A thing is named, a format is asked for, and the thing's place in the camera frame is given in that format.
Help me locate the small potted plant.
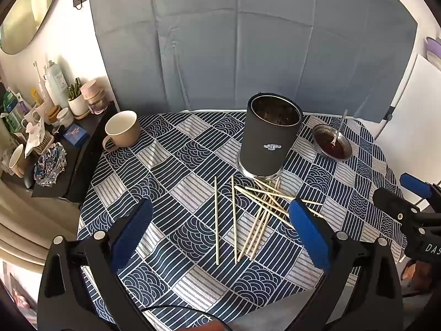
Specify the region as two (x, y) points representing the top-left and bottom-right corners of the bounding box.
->
(66, 77), (89, 116)

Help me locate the small bowl of brown sauce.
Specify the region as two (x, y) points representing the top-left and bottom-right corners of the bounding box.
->
(312, 123), (353, 161)

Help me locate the beige ceramic mug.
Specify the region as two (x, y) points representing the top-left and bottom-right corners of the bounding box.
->
(102, 110), (141, 152)

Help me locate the glass jar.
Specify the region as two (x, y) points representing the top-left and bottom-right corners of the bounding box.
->
(86, 90), (109, 115)

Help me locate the green packet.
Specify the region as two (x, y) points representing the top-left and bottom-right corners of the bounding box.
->
(3, 91), (21, 135)

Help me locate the blue box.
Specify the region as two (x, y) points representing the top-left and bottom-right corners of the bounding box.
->
(62, 126), (88, 147)

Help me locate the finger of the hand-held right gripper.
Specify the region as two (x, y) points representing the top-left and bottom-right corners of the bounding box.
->
(400, 173), (441, 211)
(372, 188), (423, 226)

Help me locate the black cylindrical utensil holder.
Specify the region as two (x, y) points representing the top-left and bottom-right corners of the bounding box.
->
(238, 92), (304, 180)

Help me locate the oval wall mirror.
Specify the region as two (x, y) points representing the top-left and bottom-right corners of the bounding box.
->
(0, 0), (66, 56)

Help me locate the metal spoon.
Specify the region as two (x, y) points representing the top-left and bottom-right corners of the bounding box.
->
(331, 109), (348, 146)

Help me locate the crumpled foil wrapper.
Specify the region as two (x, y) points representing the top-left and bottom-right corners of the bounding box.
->
(34, 143), (68, 188)

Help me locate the pink jar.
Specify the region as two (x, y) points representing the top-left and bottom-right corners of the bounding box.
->
(80, 79), (98, 99)

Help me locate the white spray bottle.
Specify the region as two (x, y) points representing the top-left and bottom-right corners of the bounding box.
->
(45, 60), (69, 109)

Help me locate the blue white patterned tablecloth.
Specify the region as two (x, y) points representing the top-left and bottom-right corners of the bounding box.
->
(76, 110), (405, 331)

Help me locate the pale cup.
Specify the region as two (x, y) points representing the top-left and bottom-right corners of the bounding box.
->
(9, 144), (26, 176)

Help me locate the small white jar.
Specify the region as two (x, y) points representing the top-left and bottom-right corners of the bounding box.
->
(57, 108), (74, 128)

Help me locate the group of wooden chopsticks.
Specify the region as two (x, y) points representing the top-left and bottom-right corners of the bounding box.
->
(214, 175), (326, 265)

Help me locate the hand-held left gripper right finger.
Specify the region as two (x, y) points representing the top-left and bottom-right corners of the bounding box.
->
(288, 198), (404, 331)

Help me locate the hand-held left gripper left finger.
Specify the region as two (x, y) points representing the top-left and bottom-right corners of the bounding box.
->
(37, 198), (154, 331)

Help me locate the black side table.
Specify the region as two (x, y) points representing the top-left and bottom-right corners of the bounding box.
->
(31, 101), (119, 211)

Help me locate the purple object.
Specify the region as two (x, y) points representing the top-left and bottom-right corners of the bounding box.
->
(425, 36), (441, 66)

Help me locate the grey backdrop sheet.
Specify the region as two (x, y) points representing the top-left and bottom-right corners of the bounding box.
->
(88, 0), (419, 114)

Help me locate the white electric toothbrush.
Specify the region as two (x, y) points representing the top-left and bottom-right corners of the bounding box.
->
(33, 61), (47, 104)

